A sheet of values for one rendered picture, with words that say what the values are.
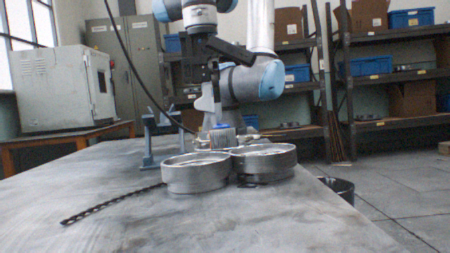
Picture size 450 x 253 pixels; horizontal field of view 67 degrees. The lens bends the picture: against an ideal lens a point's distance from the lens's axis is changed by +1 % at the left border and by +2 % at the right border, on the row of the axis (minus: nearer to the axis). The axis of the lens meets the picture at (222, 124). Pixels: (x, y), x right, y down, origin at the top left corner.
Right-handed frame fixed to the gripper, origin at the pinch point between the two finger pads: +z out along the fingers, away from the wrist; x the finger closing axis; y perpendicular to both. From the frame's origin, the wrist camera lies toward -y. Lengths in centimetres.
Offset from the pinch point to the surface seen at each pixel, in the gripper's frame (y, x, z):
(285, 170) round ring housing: -8.5, 28.0, 6.9
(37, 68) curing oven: 131, -183, -40
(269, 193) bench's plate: -5.1, 34.3, 8.1
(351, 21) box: -165, -325, -78
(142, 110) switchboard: 95, -354, 1
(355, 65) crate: -168, -329, -26
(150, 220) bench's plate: 9.1, 39.8, 8.2
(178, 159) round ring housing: 7.5, 22.8, 4.6
